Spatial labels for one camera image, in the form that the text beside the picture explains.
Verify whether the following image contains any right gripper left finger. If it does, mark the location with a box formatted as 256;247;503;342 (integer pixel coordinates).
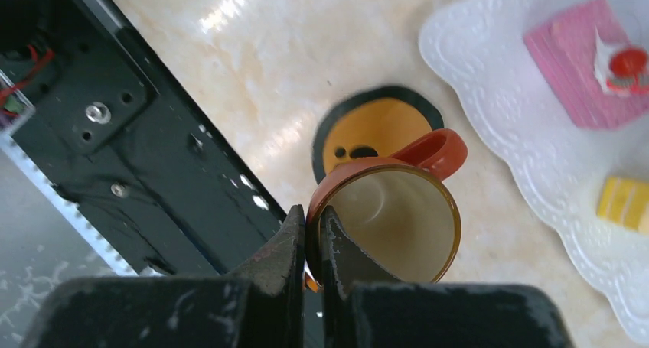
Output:
22;205;305;347

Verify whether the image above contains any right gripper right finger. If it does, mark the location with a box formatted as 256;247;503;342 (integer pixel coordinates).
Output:
320;207;573;347

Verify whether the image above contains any small orange-rimmed mug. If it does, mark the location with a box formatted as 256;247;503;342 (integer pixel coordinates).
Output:
305;128;468;291

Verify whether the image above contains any black orange round coaster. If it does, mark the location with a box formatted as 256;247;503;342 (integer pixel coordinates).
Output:
311;85;445;183

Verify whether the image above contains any yellow white cake toy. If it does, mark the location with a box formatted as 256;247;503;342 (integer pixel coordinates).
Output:
596;177;648;236

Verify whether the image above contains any pink cake toy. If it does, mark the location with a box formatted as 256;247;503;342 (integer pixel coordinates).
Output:
523;0;648;129

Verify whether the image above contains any white three-tier serving stand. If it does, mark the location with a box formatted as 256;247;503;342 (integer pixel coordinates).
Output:
419;0;648;345

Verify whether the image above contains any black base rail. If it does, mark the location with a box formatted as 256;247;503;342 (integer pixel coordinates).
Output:
1;0;285;275

